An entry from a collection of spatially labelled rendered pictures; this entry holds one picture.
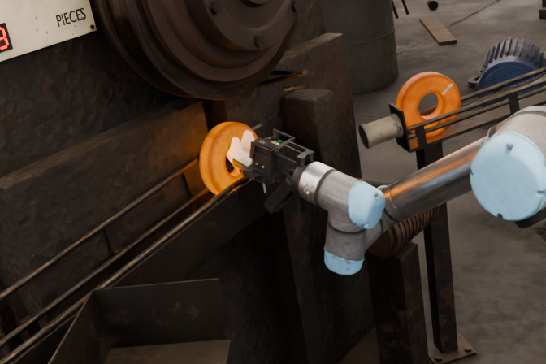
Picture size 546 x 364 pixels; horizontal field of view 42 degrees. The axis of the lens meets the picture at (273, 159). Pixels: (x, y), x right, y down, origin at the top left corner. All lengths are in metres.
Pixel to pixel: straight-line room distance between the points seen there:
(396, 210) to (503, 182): 0.36
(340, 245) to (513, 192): 0.38
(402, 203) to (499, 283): 1.01
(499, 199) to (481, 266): 1.35
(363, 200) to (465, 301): 1.06
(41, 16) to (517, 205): 0.82
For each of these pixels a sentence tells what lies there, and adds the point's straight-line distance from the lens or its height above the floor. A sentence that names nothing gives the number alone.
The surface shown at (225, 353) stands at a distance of 1.14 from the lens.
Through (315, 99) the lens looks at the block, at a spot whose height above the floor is 0.80.
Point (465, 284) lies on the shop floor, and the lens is 2.34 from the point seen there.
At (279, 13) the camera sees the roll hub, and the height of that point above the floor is 1.03.
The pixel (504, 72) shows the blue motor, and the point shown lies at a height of 0.29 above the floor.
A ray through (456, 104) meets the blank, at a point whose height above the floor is 0.70.
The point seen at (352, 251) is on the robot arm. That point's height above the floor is 0.61.
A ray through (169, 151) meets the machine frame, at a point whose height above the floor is 0.80.
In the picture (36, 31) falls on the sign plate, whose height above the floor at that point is 1.09.
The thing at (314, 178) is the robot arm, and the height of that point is 0.75.
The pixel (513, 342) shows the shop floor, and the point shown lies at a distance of 2.11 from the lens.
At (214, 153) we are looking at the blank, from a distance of 1.42.
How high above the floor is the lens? 1.27
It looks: 22 degrees down
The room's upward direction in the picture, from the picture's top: 10 degrees counter-clockwise
